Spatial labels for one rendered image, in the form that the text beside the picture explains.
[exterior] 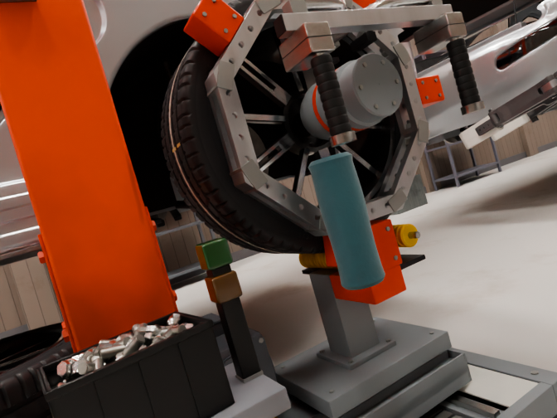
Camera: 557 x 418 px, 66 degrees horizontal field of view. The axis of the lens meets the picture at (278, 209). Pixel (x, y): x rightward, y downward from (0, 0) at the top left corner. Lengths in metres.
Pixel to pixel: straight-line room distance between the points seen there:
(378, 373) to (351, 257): 0.37
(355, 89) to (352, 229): 0.27
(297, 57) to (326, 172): 0.21
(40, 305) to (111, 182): 4.30
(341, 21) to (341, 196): 0.31
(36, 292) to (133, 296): 4.27
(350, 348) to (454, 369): 0.27
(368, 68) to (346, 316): 0.62
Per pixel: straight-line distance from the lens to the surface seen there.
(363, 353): 1.19
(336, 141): 0.71
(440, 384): 1.21
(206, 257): 0.61
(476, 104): 0.95
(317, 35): 0.74
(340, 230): 0.81
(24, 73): 0.79
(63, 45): 0.81
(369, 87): 0.87
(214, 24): 0.93
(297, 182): 1.02
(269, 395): 0.61
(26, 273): 4.99
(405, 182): 1.09
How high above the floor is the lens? 0.70
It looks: 2 degrees down
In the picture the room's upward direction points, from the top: 16 degrees counter-clockwise
